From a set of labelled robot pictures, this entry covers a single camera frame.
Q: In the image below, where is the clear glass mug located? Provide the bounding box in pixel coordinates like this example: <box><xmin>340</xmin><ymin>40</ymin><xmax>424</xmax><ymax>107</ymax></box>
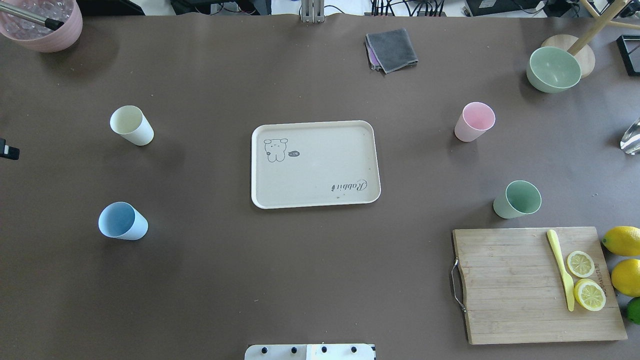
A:
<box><xmin>619</xmin><ymin>118</ymin><xmax>640</xmax><ymax>155</ymax></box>

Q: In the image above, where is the grey folded cloth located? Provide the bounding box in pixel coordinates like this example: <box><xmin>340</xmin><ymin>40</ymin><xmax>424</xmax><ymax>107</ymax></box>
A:
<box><xmin>365</xmin><ymin>28</ymin><xmax>419</xmax><ymax>75</ymax></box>

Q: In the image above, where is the pink cup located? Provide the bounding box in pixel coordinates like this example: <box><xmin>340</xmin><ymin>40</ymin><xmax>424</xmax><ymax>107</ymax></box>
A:
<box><xmin>454</xmin><ymin>102</ymin><xmax>496</xmax><ymax>142</ymax></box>

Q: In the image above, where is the cream rabbit tray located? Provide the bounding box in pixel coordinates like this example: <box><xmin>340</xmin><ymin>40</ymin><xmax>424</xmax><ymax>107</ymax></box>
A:
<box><xmin>251</xmin><ymin>120</ymin><xmax>381</xmax><ymax>209</ymax></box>

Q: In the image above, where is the yellow plastic knife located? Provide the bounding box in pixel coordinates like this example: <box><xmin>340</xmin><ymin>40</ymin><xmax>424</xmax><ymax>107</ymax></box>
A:
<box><xmin>546</xmin><ymin>228</ymin><xmax>576</xmax><ymax>312</ymax></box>

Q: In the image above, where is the purple folded cloth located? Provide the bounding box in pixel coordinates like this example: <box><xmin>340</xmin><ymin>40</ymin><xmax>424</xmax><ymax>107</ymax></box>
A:
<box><xmin>365</xmin><ymin>41</ymin><xmax>382</xmax><ymax>71</ymax></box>

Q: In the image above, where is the metal muddler in bowl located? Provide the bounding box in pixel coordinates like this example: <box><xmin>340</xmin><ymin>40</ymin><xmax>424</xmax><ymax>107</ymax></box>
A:
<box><xmin>0</xmin><ymin>1</ymin><xmax>65</xmax><ymax>31</ymax></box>

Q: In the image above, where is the whole lemon middle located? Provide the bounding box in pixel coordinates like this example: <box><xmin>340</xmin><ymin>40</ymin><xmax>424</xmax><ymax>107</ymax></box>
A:
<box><xmin>611</xmin><ymin>259</ymin><xmax>640</xmax><ymax>297</ymax></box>

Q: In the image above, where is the whole lemon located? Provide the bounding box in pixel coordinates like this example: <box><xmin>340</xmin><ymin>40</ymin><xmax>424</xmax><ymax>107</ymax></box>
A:
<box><xmin>601</xmin><ymin>226</ymin><xmax>640</xmax><ymax>256</ymax></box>
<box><xmin>611</xmin><ymin>259</ymin><xmax>640</xmax><ymax>297</ymax></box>

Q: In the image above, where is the light blue cup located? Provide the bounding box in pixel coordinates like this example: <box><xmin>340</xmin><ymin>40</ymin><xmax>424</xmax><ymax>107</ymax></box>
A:
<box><xmin>98</xmin><ymin>202</ymin><xmax>149</xmax><ymax>241</ymax></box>

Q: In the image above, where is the green bowl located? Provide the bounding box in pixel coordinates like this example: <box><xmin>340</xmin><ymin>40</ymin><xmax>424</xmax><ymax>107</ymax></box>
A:
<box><xmin>526</xmin><ymin>47</ymin><xmax>582</xmax><ymax>94</ymax></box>

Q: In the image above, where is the wooden cup stand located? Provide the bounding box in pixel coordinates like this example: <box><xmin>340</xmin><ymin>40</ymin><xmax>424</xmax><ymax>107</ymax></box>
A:
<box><xmin>541</xmin><ymin>0</ymin><xmax>640</xmax><ymax>79</ymax></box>

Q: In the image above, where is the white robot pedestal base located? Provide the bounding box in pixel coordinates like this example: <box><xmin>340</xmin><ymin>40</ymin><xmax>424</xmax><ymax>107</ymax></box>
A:
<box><xmin>244</xmin><ymin>342</ymin><xmax>377</xmax><ymax>360</ymax></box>

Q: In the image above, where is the wooden cutting board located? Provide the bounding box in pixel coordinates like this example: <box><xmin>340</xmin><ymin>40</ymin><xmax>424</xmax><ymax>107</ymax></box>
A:
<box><xmin>452</xmin><ymin>227</ymin><xmax>627</xmax><ymax>346</ymax></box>

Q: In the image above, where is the green lime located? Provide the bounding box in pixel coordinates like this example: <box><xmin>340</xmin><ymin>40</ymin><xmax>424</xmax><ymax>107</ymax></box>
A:
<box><xmin>625</xmin><ymin>297</ymin><xmax>640</xmax><ymax>325</ymax></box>

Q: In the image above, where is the whole lemon outer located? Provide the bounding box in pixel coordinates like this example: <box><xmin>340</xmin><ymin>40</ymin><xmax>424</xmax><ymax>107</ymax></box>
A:
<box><xmin>601</xmin><ymin>226</ymin><xmax>640</xmax><ymax>256</ymax></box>

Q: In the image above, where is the lemon slice near knife tip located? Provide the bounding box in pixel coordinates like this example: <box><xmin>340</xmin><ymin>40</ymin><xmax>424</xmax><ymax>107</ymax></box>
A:
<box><xmin>573</xmin><ymin>278</ymin><xmax>607</xmax><ymax>312</ymax></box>

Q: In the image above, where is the green cup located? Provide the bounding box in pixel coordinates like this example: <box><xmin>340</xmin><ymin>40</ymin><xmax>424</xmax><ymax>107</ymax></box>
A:
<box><xmin>493</xmin><ymin>180</ymin><xmax>542</xmax><ymax>219</ymax></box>

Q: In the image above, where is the cream white cup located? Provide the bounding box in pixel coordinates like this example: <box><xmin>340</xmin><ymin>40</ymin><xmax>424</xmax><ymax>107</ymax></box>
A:
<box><xmin>109</xmin><ymin>105</ymin><xmax>154</xmax><ymax>146</ymax></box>

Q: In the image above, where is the pink ice bowl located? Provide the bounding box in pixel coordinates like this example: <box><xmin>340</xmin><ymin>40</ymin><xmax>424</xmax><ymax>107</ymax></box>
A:
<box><xmin>0</xmin><ymin>0</ymin><xmax>83</xmax><ymax>53</ymax></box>

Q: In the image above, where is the lemon slice near handle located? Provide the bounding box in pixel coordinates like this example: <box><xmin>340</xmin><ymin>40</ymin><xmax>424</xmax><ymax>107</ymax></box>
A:
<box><xmin>566</xmin><ymin>250</ymin><xmax>595</xmax><ymax>279</ymax></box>

